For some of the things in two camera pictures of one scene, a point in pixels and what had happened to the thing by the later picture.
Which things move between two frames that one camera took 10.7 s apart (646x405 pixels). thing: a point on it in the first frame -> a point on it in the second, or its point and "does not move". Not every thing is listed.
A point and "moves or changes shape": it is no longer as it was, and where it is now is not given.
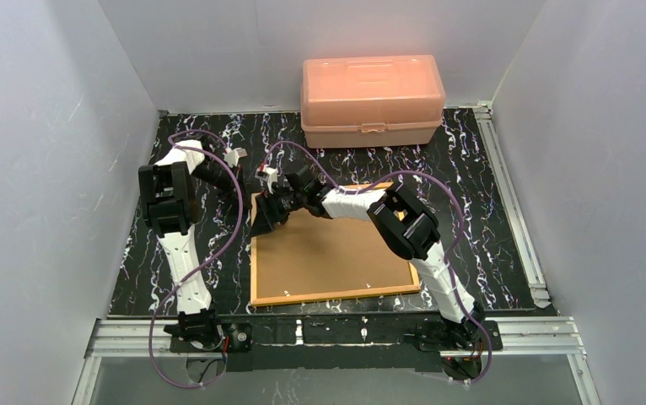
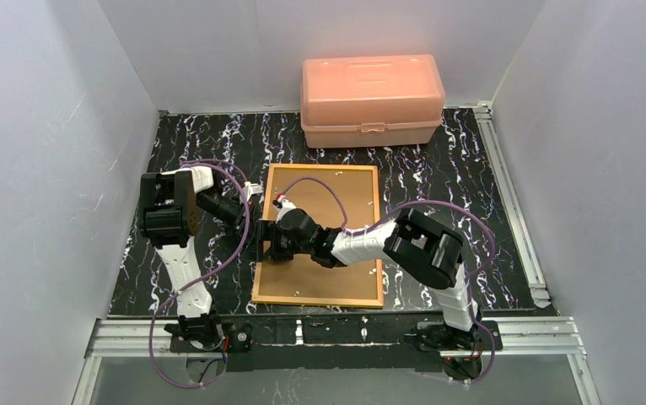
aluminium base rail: (148, 338) does not move
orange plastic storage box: (375, 101) does not move
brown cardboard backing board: (308, 254) moves or changes shape
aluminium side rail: (513, 204) does not move
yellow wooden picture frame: (254, 302) moves or changes shape
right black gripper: (273, 206) -> (270, 240)
